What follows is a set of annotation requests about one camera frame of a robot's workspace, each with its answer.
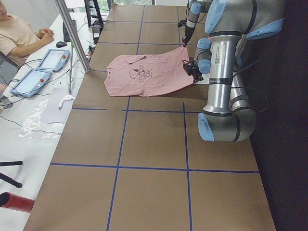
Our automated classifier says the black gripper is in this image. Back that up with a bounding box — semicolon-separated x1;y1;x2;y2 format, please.
182;26;194;47
192;71;204;83

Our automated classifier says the pink Snoopy t-shirt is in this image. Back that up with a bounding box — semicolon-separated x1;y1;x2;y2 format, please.
104;46;193;97

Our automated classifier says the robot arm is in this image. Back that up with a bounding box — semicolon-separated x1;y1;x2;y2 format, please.
195;0;285;141
178;0;213;47

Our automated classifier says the black power adapter box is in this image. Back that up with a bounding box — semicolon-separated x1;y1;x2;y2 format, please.
92;24;104;44

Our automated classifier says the black keyboard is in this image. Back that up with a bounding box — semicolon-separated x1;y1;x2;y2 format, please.
63;19;77;42

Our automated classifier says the reacher grabber tool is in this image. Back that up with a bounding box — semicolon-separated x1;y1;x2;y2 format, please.
58;42;75;111

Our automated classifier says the black computer mouse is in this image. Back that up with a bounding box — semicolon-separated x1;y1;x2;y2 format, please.
56;41;67;48

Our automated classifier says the upper blue teach pendant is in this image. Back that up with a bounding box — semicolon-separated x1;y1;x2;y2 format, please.
37;49;70;72

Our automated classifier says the blue teach pendant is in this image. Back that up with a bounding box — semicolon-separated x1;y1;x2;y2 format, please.
10;69;52;97
37;49;70;72

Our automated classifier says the lower blue teach pendant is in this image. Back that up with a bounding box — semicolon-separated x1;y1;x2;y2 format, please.
10;69;52;97

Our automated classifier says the seated person in peach shirt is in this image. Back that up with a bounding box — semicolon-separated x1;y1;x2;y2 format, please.
0;2;54;66

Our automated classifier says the clear plastic bag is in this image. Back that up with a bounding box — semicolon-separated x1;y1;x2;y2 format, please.
18;99;64;141

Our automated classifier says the black tripod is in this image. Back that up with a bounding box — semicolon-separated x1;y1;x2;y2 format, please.
0;161;23;189

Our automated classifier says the red cylinder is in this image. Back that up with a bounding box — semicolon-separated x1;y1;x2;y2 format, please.
0;192;35;213

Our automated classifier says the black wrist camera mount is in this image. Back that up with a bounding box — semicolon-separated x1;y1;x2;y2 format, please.
177;19;187;28
182;60;200;76

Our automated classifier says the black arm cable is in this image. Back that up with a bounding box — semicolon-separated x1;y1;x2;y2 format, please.
231;55;269;114

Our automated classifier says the aluminium frame post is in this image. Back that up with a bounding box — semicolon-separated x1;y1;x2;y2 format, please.
54;0;90;73

